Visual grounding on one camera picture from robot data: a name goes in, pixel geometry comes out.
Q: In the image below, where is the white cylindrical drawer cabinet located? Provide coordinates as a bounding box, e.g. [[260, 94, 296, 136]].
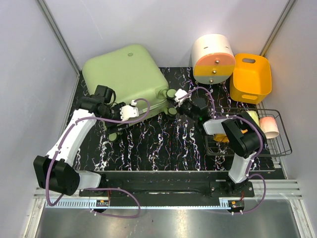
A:
[[191, 34, 236, 85]]

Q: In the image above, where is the yellow plate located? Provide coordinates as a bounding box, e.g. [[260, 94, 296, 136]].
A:
[[213, 134, 229, 143]]

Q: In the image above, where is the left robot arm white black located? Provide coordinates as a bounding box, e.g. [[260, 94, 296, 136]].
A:
[[33, 85, 139, 196]]

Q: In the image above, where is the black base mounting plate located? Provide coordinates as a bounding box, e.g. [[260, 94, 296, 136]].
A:
[[78, 171, 255, 198]]

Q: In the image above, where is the black wire rack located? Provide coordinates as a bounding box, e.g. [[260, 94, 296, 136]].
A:
[[205, 107, 292, 158]]

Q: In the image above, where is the orange plastic basket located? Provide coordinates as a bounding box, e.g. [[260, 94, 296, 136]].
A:
[[229, 53, 272, 104]]

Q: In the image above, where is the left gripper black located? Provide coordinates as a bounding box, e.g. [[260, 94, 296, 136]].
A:
[[100, 102, 129, 133]]

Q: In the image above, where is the green hard-shell suitcase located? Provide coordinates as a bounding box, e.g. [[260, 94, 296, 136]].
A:
[[81, 43, 177, 142]]

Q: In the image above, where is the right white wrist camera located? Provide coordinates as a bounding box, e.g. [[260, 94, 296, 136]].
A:
[[174, 89, 188, 103]]

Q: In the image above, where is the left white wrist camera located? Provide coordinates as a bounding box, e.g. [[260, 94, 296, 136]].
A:
[[119, 100, 139, 121]]

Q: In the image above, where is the pink white cup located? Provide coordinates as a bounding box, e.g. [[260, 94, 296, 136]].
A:
[[259, 117, 279, 139]]

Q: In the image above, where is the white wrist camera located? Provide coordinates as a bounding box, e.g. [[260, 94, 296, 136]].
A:
[[174, 89, 188, 103], [119, 100, 139, 121]]

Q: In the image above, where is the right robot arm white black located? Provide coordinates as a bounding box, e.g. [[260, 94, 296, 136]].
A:
[[169, 98, 266, 197]]

